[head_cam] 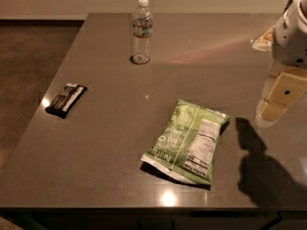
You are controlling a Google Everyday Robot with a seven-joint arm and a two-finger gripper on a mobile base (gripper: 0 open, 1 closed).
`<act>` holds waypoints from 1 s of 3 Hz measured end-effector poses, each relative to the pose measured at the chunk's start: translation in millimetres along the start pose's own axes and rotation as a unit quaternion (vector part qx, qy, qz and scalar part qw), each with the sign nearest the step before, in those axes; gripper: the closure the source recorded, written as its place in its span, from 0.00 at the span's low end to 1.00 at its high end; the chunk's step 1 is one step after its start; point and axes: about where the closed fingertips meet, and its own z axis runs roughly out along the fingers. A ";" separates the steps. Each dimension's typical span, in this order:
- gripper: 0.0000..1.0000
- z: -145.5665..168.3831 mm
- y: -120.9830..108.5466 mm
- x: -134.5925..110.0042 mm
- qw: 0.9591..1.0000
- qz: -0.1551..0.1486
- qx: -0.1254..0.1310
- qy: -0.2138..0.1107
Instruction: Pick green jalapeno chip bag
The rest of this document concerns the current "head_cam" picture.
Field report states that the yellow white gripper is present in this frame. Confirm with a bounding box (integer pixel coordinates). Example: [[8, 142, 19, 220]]
[[255, 67, 307, 128]]

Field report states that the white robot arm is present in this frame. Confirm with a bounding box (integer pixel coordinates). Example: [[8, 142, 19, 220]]
[[252, 0, 307, 128]]

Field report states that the green jalapeno chip bag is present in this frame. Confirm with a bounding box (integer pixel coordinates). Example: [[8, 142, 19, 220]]
[[141, 100, 229, 185]]

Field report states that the small snack package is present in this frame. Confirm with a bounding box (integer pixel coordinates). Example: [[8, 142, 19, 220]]
[[252, 26, 275, 52]]

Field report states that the clear plastic water bottle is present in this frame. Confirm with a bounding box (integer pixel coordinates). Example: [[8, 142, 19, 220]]
[[131, 0, 154, 65]]

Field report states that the black snack bar wrapper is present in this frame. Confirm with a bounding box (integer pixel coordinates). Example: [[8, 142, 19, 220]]
[[45, 83, 87, 119]]

